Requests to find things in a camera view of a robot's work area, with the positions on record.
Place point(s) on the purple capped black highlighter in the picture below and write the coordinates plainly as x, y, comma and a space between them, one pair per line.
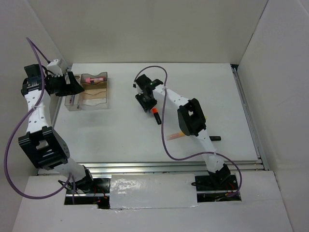
215, 138

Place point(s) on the smoky grey organizer compartment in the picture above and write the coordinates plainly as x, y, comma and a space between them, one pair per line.
86, 75

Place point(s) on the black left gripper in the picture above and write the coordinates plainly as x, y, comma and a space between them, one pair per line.
68, 89

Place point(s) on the clear long organizer tray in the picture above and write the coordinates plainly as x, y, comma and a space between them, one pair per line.
72, 107

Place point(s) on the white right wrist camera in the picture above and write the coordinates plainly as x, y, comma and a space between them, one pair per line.
138, 89

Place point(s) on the white cover sheet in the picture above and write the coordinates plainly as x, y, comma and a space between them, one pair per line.
152, 191

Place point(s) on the pink orange highlighter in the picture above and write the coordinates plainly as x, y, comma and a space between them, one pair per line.
175, 136

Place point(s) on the orange capped black highlighter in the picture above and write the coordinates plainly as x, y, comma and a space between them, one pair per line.
157, 116

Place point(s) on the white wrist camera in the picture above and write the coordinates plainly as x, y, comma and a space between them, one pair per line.
57, 67
138, 89

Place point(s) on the aluminium table frame rail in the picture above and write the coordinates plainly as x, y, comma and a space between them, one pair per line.
124, 139

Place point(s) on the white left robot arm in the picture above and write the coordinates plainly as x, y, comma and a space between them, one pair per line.
42, 144

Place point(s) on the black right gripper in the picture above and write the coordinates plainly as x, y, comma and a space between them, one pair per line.
144, 105

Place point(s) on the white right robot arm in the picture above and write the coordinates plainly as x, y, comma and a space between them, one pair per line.
190, 118

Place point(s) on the pink capped pencil tube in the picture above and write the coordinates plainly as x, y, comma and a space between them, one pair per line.
93, 81

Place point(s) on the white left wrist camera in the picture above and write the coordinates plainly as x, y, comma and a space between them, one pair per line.
57, 67

